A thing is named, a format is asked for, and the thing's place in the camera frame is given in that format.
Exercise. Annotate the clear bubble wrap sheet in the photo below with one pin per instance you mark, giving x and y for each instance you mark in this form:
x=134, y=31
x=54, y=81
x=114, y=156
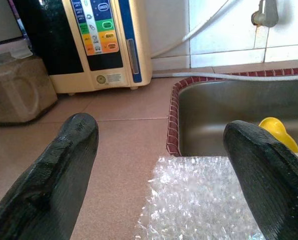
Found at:
x=193, y=200

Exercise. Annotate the stainless steel sink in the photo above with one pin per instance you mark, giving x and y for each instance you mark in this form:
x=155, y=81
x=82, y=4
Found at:
x=214, y=112

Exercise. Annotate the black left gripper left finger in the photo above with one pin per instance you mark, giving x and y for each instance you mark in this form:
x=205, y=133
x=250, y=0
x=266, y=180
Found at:
x=46, y=180

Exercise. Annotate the yellow plastic bowl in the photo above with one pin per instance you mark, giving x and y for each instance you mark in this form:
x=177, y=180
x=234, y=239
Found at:
x=279, y=132

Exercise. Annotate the cream wall faucet grey spout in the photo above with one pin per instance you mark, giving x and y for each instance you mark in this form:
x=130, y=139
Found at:
x=266, y=13

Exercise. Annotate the clear jar of brown powder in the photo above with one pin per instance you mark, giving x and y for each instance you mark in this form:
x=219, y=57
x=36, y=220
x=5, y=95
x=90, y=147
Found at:
x=18, y=90

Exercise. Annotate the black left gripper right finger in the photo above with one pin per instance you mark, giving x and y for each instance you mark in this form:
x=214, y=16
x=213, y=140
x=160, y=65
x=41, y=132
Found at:
x=271, y=180

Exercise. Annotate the white plastic container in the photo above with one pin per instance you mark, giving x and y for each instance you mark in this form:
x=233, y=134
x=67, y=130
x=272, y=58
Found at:
x=3, y=20

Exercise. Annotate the cream water ionizer machine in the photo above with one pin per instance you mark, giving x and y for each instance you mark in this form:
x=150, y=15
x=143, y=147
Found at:
x=63, y=50

